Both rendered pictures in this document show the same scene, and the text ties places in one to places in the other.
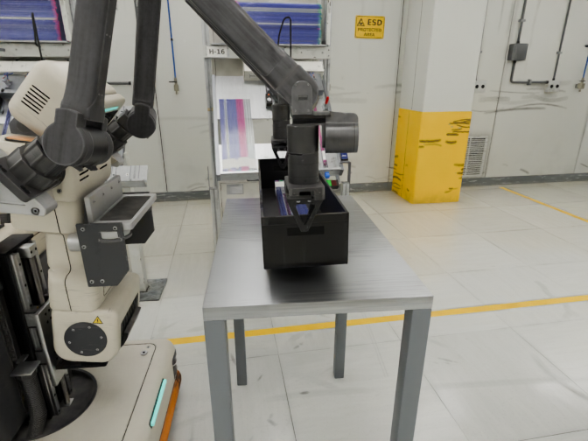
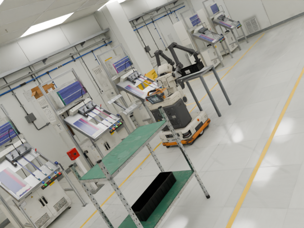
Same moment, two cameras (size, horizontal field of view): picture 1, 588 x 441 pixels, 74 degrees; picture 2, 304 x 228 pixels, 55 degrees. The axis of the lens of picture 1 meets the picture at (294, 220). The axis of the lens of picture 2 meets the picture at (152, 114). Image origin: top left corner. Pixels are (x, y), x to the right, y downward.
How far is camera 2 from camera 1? 4.52 m
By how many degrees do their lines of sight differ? 34
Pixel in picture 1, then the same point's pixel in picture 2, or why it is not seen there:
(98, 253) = (181, 83)
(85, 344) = (185, 100)
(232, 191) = (140, 108)
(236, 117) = (132, 88)
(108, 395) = not seen: hidden behind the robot
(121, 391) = not seen: hidden behind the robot
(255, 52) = (187, 49)
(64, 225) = (174, 83)
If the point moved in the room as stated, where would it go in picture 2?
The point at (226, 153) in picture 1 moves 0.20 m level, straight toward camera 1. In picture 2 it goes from (140, 95) to (147, 92)
